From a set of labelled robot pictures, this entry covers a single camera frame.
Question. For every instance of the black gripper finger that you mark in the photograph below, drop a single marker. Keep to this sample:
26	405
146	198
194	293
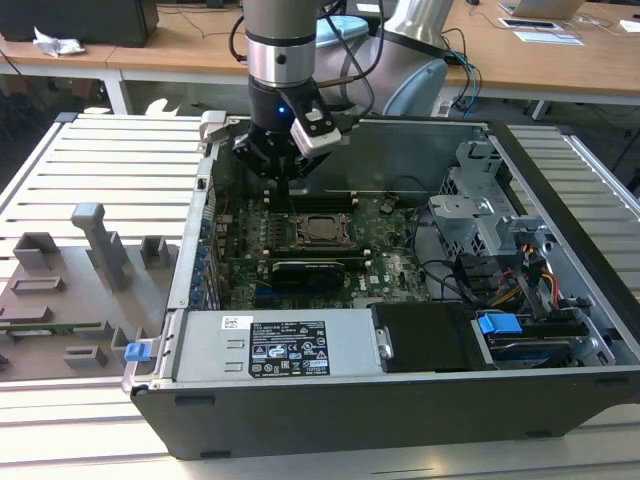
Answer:
310	162
252	152

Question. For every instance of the silver CPU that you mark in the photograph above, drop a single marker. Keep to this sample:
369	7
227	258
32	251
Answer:
324	230

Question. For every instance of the thin metal locking lever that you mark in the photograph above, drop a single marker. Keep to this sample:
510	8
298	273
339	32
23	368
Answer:
353	234

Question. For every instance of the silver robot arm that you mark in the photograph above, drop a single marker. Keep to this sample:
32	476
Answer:
280	25

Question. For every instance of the CPU socket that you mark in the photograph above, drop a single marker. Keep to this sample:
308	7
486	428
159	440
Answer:
322	247

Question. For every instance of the black graphics card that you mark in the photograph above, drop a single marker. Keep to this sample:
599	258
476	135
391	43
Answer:
307	277

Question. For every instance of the wooden desk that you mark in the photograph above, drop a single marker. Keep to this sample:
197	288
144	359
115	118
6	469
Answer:
550	65
175	52

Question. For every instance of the green motherboard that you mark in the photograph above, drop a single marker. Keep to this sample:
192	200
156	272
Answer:
395	250

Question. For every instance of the silver metal drive cage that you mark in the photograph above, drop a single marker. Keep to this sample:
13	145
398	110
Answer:
465	220

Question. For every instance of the silver power supply unit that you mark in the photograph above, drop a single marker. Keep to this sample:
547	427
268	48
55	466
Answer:
210	350

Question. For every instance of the black plastic fan shroud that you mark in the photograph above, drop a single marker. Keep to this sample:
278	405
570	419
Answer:
425	335

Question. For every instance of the black computer tower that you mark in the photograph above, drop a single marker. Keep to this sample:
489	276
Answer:
75	20

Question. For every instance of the crumpled white paper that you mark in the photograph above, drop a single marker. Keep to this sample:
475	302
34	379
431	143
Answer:
57	45

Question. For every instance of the blue case latch clip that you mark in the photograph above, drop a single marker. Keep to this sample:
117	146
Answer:
137	352

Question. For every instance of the grey parts rack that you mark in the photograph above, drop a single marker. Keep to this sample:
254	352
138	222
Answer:
75	305

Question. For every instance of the hard disk in blue carrier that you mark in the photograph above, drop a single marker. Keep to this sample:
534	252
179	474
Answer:
497	327

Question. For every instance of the white flat tablet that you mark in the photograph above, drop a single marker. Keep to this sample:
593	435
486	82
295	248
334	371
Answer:
527	23

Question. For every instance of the black PC case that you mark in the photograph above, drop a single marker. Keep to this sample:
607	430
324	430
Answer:
350	425

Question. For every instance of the white paper sheet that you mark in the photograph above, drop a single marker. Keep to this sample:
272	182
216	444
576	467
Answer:
547	37

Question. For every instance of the silver laptop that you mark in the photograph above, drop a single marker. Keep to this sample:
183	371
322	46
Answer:
545	6

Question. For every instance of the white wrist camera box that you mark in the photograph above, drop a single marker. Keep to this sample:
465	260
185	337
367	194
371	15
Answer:
315	137

